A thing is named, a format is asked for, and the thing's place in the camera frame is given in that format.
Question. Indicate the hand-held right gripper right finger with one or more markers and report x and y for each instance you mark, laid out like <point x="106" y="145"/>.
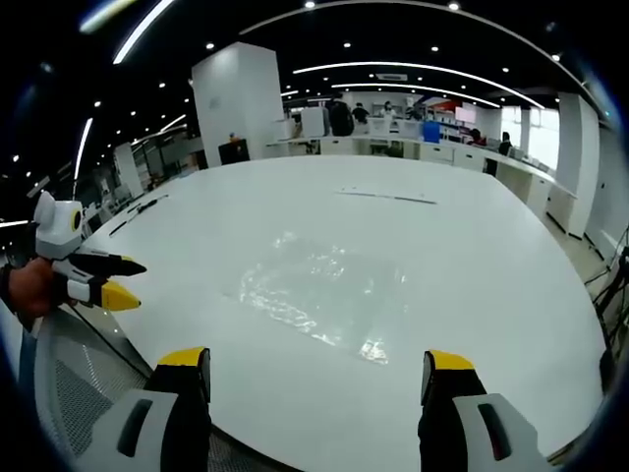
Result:
<point x="457" y="408"/>

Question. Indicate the clear food packaging bag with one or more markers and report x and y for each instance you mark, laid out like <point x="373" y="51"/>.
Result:
<point x="319" y="290"/>

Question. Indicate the black pen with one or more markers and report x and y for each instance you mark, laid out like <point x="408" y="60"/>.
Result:
<point x="147" y="202"/>
<point x="119" y="228"/>

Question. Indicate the white square pillar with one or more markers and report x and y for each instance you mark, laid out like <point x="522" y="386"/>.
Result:
<point x="238" y="103"/>

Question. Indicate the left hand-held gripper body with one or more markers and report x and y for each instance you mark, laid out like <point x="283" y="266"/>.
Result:
<point x="56" y="226"/>

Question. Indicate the white appliance box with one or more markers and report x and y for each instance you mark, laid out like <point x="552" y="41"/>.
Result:
<point x="314" y="122"/>

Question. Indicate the blue box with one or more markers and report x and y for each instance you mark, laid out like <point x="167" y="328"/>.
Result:
<point x="432" y="132"/>

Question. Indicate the black cabinet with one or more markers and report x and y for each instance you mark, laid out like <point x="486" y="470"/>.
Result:
<point x="234" y="152"/>

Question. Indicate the white flat pillar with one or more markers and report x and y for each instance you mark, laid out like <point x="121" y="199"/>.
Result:
<point x="577" y="162"/>

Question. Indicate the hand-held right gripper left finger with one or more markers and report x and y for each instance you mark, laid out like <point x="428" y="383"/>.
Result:
<point x="172" y="403"/>

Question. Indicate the grey mesh chair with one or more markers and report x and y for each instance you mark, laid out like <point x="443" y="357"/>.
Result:
<point x="74" y="373"/>

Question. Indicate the person's left hand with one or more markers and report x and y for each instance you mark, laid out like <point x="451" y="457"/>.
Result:
<point x="29" y="287"/>

